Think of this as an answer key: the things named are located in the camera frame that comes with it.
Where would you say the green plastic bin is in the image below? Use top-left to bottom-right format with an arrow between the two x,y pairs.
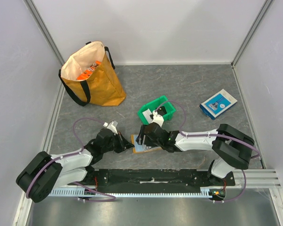
137,96 -> 176,125

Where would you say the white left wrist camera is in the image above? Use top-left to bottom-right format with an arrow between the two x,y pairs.
103,121 -> 118,135

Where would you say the white card stack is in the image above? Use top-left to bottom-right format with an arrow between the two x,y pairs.
142,109 -> 153,124

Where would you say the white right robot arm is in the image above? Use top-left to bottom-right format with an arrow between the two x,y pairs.
134,123 -> 259,186

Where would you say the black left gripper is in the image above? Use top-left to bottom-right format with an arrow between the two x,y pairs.
102,130 -> 134,153

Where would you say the brown tote bag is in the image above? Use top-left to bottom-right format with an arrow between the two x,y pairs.
58,41 -> 126,106

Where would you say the small black device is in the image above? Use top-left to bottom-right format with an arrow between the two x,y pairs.
157,106 -> 167,116

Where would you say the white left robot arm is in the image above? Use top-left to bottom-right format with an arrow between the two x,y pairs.
16,129 -> 134,203

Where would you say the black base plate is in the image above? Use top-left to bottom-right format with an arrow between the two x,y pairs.
82,169 -> 235,187

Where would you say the blue white box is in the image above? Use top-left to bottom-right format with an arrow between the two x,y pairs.
200,89 -> 238,120

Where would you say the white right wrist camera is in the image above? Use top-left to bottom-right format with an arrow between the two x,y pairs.
151,110 -> 164,127

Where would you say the orange leather card holder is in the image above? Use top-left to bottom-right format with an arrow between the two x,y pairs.
131,135 -> 162,153

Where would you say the orange snack packet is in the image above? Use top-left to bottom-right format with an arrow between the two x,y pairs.
76,61 -> 101,81

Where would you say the white slotted cable duct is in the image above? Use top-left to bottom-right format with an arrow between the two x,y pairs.
49,186 -> 225,198

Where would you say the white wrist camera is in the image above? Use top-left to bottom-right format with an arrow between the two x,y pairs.
151,110 -> 164,127
103,121 -> 118,135

